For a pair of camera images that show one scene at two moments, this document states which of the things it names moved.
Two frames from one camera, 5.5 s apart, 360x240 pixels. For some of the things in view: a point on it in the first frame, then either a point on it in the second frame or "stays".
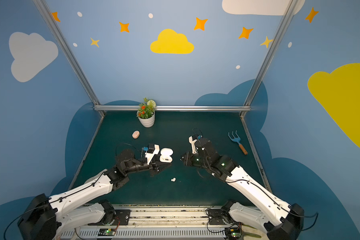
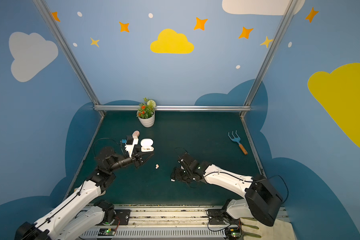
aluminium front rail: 171,222 stays
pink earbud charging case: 135,134 stays
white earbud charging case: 165,156 → 146,145
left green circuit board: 106,232 stays
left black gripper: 153,169 → 139,160
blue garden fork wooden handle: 237,139 stays
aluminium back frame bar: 174,108 stays
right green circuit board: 233,232 stays
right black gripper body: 192,159 → 179,174
